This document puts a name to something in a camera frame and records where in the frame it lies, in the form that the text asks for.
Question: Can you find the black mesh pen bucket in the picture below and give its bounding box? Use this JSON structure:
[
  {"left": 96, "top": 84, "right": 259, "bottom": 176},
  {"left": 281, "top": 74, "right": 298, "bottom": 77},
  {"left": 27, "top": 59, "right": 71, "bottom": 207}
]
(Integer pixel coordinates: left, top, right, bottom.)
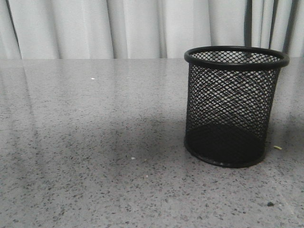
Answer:
[{"left": 184, "top": 46, "right": 290, "bottom": 168}]

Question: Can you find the grey-white pleated curtain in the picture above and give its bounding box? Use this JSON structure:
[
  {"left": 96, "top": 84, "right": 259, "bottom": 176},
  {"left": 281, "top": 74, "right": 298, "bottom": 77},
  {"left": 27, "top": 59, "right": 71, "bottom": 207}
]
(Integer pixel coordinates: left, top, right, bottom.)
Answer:
[{"left": 0, "top": 0, "right": 304, "bottom": 59}]

